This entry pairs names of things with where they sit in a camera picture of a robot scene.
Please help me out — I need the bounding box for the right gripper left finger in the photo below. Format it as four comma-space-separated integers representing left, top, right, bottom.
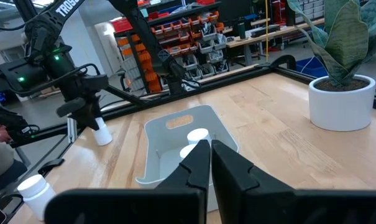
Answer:
44, 139, 211, 224

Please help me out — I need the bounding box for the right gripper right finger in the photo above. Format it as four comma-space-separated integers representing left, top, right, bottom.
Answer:
212, 139, 376, 224

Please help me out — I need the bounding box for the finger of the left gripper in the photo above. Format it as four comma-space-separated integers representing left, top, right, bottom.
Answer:
56, 98, 100, 130

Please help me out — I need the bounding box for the white pill bottle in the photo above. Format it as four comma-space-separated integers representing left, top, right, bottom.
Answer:
179, 143, 197, 161
91, 117, 113, 147
17, 174, 57, 222
186, 128, 212, 146

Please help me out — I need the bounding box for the light grey plastic basket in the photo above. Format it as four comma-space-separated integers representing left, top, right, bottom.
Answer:
135, 105, 240, 212

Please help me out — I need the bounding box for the shelf with orange bins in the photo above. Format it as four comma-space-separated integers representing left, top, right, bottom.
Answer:
112, 0, 231, 94

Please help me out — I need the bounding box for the flat black table clamp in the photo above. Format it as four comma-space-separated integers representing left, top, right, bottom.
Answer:
37, 157, 65, 177

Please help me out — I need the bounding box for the red storage bin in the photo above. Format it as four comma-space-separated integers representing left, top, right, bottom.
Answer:
111, 17, 133, 34

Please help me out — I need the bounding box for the dark office chair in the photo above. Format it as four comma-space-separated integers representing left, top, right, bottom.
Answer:
0, 160, 29, 190

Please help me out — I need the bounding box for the white round plant pot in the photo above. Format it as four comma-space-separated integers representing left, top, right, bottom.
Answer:
308, 74, 376, 132

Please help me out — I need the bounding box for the arched black table clamp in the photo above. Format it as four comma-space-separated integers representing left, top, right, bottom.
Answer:
254, 54, 297, 71

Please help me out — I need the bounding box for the blue plastic bin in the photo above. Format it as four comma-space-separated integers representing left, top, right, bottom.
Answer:
295, 56, 328, 78

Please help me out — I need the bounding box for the dark drink flask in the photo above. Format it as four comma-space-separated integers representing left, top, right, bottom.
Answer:
237, 21, 247, 40

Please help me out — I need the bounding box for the wooden workbench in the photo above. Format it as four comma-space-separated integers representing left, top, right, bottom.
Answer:
226, 17, 325, 66

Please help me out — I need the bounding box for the long black case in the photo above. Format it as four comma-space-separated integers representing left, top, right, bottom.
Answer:
251, 24, 282, 38

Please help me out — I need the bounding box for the green snake plant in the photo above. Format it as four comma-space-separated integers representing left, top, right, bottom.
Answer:
287, 0, 376, 88

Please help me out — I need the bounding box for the grey drawer cabinet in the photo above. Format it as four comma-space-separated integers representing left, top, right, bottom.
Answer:
295, 0, 324, 23

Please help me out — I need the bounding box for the silver metal bracket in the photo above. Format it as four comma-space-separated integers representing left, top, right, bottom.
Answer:
66, 116, 78, 144

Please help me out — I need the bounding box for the black aluminium table frame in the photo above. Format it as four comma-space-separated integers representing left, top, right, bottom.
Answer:
0, 0, 376, 224

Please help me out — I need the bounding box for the yellow hanging hose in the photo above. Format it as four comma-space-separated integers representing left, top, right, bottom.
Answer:
264, 0, 270, 63

